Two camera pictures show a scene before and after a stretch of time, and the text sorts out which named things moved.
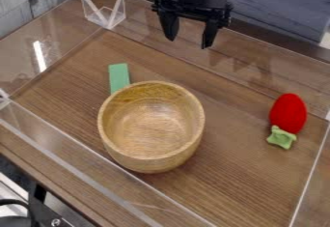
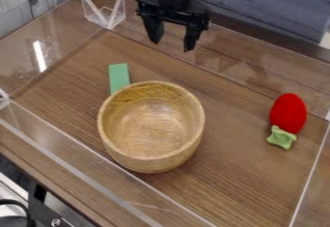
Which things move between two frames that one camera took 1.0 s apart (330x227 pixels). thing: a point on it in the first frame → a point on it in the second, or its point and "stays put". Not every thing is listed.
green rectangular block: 118,75 stays put
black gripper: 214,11 → 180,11
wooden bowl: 151,123 stays put
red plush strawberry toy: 287,116 stays put
